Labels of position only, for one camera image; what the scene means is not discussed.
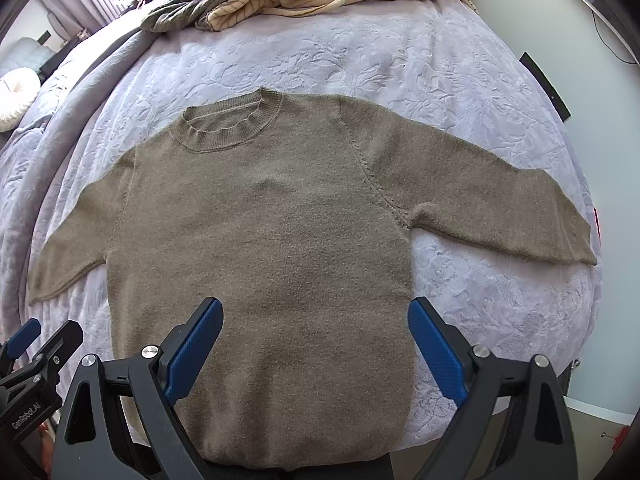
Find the brown knit sweater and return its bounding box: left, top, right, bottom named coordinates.
left=28, top=88, right=597, bottom=469

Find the white round cushion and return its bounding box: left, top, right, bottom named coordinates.
left=0, top=67, right=41, bottom=132

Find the grey quilted headboard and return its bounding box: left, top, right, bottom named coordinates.
left=0, top=37, right=55, bottom=77

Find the grey garment in pile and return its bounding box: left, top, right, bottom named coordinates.
left=140, top=0, right=227, bottom=34

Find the lavender embossed bed blanket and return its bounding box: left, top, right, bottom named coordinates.
left=0, top=0, right=601, bottom=449

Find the black cable on wall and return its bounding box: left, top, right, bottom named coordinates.
left=591, top=8, right=639, bottom=68

